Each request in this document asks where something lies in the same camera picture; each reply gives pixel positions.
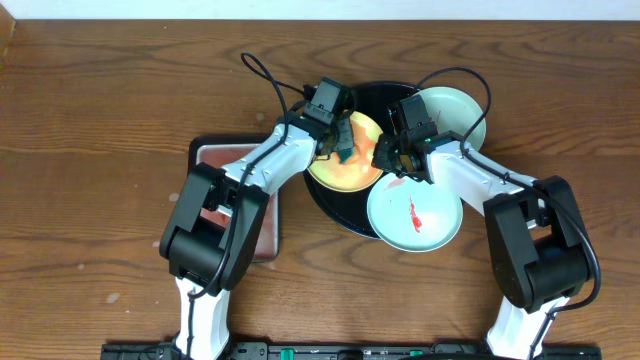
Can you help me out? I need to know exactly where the yellow plate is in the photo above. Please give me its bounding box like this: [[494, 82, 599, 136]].
[[308, 112, 383, 193]]

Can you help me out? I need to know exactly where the mint plate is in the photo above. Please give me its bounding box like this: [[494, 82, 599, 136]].
[[418, 86, 483, 136], [366, 174, 463, 252]]

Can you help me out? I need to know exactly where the green yellow sponge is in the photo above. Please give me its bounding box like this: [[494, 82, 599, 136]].
[[336, 144, 357, 164]]

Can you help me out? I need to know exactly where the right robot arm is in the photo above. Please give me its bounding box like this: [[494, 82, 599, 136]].
[[372, 125, 602, 359]]

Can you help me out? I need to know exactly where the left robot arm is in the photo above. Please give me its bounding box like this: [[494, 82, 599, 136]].
[[159, 103, 355, 359]]

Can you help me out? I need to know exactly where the round black tray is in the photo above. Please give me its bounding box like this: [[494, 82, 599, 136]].
[[303, 81, 413, 239]]

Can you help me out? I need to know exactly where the black rectangular soap tray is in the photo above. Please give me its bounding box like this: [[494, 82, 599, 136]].
[[188, 134, 280, 263]]

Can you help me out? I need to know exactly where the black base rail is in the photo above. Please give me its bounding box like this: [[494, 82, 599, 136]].
[[99, 339, 603, 360]]

